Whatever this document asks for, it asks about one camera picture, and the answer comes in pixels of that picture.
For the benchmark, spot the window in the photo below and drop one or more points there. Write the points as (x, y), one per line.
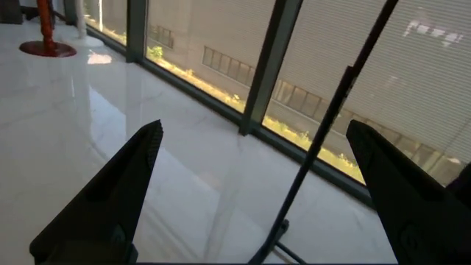
(272, 62)

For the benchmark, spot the white round-base stand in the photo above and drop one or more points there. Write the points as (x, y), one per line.
(86, 41)

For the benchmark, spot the red round-base stand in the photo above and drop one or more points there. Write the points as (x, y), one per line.
(46, 48)

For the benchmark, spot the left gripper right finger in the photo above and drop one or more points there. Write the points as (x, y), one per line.
(441, 235)

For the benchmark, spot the black garment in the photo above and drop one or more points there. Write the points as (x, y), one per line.
(463, 189)

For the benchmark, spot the black clothes rack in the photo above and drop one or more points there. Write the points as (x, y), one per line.
(324, 129)

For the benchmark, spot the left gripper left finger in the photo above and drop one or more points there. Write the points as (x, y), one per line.
(106, 221)

